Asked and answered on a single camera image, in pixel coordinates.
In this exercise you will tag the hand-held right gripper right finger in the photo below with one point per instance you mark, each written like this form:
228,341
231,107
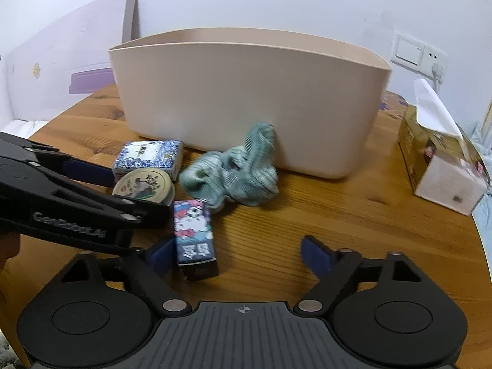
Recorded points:
317,255

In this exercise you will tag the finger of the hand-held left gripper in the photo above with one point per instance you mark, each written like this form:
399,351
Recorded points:
88,173
150,215

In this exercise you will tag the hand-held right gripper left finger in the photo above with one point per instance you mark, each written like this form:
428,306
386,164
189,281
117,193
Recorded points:
163,255

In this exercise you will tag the round metal tin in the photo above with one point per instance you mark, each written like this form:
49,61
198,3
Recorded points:
144,188

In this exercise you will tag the small dark cartoon box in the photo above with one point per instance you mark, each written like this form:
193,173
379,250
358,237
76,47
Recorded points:
194,234

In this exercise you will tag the beige plastic storage bin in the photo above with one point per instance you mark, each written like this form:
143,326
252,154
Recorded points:
238,103

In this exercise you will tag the blue and white patterned box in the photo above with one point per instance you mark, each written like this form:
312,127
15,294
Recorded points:
148,155

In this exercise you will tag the white bed sheet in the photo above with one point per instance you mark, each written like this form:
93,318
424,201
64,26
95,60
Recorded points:
23,128

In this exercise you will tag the teal crumpled cloth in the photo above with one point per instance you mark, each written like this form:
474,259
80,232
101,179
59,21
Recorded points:
234,176

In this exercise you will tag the pale purple printed board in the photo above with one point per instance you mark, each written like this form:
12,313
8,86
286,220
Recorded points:
57,53

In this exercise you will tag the white fluffy rug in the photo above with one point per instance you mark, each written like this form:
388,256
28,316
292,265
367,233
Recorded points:
7,349

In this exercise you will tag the gold patterned tissue box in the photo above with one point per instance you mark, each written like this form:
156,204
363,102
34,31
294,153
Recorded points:
442,176

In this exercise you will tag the purple flower mat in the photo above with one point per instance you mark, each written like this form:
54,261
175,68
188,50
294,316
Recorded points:
392,103

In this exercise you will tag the light blue blanket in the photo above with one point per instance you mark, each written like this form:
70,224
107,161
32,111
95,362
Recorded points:
484,215

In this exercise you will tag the white wall switch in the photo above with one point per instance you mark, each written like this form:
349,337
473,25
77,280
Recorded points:
407,52

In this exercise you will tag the white wall socket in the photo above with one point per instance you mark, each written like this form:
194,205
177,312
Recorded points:
436,57

